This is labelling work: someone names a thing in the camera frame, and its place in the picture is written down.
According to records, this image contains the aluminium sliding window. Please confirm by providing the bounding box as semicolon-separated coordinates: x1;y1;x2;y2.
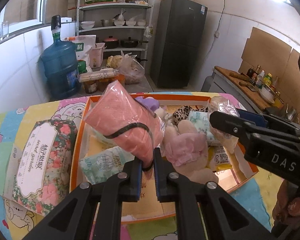
0;0;80;48

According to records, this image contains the brown cardboard sheet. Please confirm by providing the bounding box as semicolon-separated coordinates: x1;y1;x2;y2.
238;27;292;77
288;49;300;80

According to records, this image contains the person's right hand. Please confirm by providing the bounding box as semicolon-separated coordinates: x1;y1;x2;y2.
272;180;300;230

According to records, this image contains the clear glass cup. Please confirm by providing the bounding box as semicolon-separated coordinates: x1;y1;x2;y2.
1;21;10;39

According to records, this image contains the blue water jug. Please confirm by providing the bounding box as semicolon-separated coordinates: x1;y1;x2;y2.
41;38;82;99

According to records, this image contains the side counter with condiment bottles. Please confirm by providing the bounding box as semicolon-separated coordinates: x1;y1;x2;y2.
201;69;265;110

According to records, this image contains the kitchen cleaver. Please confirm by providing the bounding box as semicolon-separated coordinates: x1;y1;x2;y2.
240;80;259;92

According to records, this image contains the brown sauce jar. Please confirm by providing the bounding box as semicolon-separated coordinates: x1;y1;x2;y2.
98;79;115;92
84;80;98;94

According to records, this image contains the grey metal shelf rack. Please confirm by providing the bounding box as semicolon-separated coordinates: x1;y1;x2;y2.
76;0;155;63

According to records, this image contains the wall cable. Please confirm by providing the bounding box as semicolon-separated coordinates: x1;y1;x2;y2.
206;0;231;63

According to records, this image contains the floral print box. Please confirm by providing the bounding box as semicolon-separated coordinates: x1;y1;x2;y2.
2;119;78;212

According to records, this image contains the wooden chopping board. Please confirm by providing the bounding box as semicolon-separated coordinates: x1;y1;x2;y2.
213;66;275;108

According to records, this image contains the black white water pump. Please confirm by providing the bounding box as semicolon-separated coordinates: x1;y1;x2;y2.
51;15;63;40

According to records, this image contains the black hair tie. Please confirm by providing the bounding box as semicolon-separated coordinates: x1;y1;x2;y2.
104;122;154;172

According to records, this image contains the orange shallow box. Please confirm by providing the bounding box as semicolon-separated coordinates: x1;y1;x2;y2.
69;92;259;224

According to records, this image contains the colourful printed tablecloth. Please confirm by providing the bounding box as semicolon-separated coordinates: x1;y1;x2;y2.
0;92;285;240

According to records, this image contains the pale pink plastic bin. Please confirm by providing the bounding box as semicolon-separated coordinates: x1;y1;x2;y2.
89;42;106;68

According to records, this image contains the group of condiment bottles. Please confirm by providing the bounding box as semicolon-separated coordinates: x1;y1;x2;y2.
246;65;281;98

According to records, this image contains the yellow sachet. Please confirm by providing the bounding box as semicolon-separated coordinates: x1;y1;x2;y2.
208;145;231;172

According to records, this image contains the dry noodle bundle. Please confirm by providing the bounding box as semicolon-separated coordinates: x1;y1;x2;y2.
80;70;117;82

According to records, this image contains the leopard print scrunchie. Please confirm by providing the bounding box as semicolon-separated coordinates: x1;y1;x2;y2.
172;106;209;125

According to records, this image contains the clear plastic bag of food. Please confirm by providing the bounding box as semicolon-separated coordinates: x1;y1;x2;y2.
120;51;145;84

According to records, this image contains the red lidded pot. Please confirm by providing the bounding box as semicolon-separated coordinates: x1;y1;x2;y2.
103;36;119;49

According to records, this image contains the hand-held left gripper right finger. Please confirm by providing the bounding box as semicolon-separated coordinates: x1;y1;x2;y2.
153;148;271;240

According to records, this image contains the white flour sack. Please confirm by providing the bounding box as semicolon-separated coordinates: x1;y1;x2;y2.
65;35;97;73

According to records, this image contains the black wok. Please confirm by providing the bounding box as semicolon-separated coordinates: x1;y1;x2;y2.
120;37;149;48

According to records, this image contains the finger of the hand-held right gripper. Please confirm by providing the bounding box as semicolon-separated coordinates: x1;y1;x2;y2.
209;111;265;144
236;109;269;128

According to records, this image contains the dark refrigerator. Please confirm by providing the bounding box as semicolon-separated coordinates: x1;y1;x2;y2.
150;0;208;88

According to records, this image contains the pink towel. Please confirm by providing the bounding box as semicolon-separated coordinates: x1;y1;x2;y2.
86;80;165;173

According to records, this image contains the pale yellow food pile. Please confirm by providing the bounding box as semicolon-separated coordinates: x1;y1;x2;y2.
107;55;124;69

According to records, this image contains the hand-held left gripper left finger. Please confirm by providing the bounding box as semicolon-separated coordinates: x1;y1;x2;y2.
22;159;143;240

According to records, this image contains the teddy bear pink dress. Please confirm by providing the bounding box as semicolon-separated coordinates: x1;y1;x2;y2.
162;120;219;183

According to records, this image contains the green white tissue packet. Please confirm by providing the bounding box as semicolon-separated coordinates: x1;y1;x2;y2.
79;146;135;184
188;110;221;145

